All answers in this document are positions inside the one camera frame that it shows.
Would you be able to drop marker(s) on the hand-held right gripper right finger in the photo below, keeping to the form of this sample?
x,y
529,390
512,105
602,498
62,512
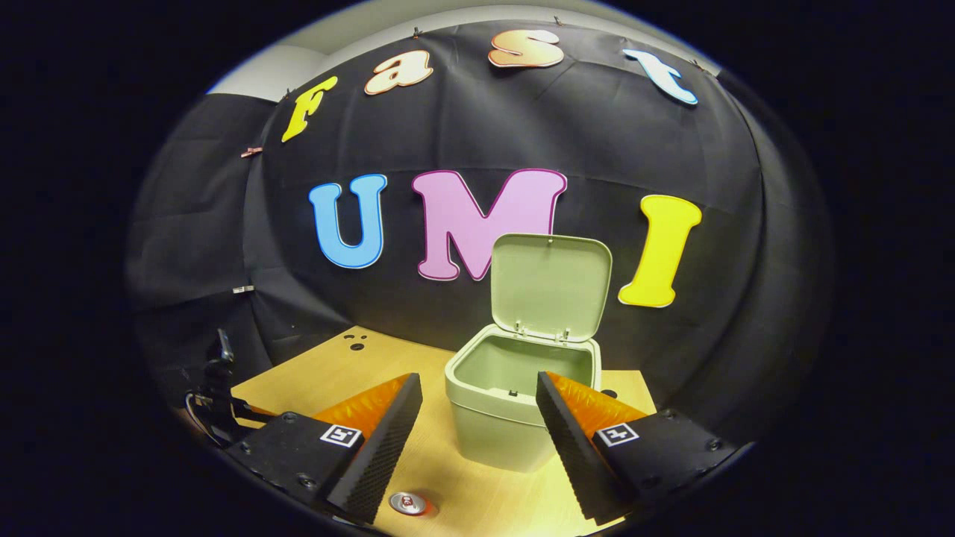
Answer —
x,y
571,455

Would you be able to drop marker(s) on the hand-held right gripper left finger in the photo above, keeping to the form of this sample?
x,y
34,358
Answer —
x,y
388,447

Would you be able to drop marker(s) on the red pop can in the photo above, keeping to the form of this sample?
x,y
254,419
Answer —
x,y
407,503

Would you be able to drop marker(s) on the green desktop garbage bin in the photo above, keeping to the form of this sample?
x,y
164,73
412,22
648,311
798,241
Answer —
x,y
492,425

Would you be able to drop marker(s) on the wooden desktop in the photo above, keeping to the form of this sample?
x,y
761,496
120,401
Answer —
x,y
336,373

